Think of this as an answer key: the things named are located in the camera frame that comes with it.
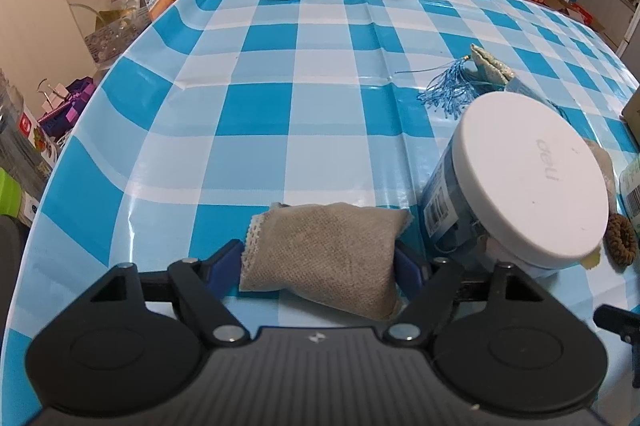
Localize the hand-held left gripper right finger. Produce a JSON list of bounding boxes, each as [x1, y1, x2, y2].
[[382, 242, 549, 349]]

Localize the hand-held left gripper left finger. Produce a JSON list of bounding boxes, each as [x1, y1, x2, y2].
[[90, 240, 251, 348]]

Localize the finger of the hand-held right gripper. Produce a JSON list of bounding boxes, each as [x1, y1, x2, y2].
[[594, 304, 640, 343]]

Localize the grey fabric sachet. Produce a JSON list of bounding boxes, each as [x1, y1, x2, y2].
[[238, 202, 414, 322], [582, 141, 618, 199]]

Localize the cardboard box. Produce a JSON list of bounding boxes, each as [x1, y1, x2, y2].
[[621, 88, 640, 134]]

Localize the brown hair scrunchie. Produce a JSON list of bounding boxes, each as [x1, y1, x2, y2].
[[604, 213, 638, 267]]

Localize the toilet paper roll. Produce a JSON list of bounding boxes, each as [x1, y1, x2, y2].
[[619, 153, 640, 229]]

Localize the clear jar with white lid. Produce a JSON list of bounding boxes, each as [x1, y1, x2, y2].
[[421, 93, 611, 281]]

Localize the blue checked tablecloth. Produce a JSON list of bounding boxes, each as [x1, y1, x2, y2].
[[0, 0, 640, 349]]

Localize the pouch with blue tassel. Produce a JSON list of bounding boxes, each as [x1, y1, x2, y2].
[[395, 44, 517, 121]]

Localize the blue face mask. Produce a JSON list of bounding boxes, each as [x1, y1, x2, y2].
[[506, 76, 568, 113]]

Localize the purple binder clips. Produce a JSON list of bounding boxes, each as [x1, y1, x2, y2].
[[36, 77, 97, 137]]

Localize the green plastic cup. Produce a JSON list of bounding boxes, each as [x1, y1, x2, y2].
[[0, 168, 25, 221]]

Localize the clear jar with black lid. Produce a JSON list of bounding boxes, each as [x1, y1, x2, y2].
[[65, 0, 172, 70]]

